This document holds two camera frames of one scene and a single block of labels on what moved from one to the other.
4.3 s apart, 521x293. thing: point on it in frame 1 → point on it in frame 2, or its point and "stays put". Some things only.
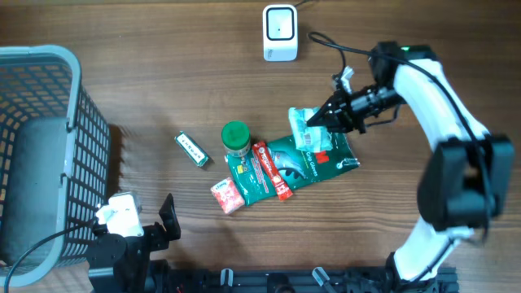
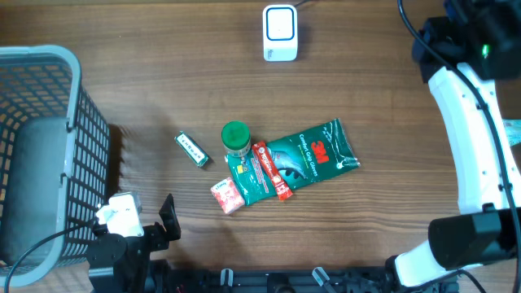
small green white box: (195, 153) stays put
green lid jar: (236, 138) stays put
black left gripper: (159, 240) stays put
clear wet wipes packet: (308, 137) → (513, 130)
